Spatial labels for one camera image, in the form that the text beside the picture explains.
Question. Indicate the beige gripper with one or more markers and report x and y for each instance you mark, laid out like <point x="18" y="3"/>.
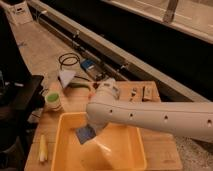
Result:
<point x="95" y="156"/>

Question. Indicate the blue sponge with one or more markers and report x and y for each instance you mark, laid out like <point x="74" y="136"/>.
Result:
<point x="85" y="133"/>

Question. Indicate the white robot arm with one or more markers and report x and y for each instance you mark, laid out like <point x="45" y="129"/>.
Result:
<point x="187" y="119"/>

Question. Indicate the yellow plastic tray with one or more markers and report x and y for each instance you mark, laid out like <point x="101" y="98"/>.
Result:
<point x="124" y="141"/>

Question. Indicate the yellow corn cob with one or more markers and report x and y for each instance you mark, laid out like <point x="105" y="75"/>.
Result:
<point x="43" y="152"/>

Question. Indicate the cup with green lid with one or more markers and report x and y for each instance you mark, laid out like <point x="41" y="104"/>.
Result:
<point x="52" y="100"/>

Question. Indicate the bunch of red grapes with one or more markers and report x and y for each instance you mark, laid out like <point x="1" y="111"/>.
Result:
<point x="95" y="86"/>

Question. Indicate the green cucumber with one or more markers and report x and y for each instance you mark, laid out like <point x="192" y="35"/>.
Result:
<point x="79" y="85"/>

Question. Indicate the silver fork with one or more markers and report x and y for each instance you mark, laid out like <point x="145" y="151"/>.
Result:
<point x="133" y="93"/>

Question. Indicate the small wooden block toy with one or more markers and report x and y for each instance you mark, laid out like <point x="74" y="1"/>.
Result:
<point x="147" y="93"/>

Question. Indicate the blue electronic box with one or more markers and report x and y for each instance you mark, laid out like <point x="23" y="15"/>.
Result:
<point x="92" y="69"/>

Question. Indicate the white paper sign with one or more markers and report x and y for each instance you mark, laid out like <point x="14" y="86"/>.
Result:
<point x="19" y="13"/>

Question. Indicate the metal floor rail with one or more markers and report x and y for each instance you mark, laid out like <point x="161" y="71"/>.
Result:
<point x="181" y="63"/>

